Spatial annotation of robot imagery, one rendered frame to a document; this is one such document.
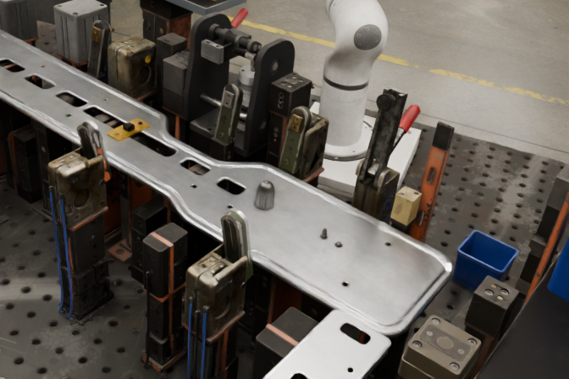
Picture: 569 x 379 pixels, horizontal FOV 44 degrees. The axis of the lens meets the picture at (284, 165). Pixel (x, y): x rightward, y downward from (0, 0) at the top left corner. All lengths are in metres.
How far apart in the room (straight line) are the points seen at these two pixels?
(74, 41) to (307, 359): 0.96
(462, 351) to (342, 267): 0.26
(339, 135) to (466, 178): 0.37
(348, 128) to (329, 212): 0.64
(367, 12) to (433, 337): 0.87
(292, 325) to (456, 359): 0.25
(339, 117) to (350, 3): 0.31
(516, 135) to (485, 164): 1.69
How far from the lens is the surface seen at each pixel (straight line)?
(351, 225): 1.22
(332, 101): 1.81
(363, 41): 1.64
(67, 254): 1.34
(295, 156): 1.34
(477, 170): 2.02
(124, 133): 1.41
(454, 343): 0.98
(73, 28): 1.66
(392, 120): 1.19
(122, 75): 1.57
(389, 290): 1.12
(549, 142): 3.77
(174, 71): 1.51
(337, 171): 1.81
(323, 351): 1.01
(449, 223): 1.79
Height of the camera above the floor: 1.75
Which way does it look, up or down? 34 degrees down
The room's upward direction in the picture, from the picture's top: 7 degrees clockwise
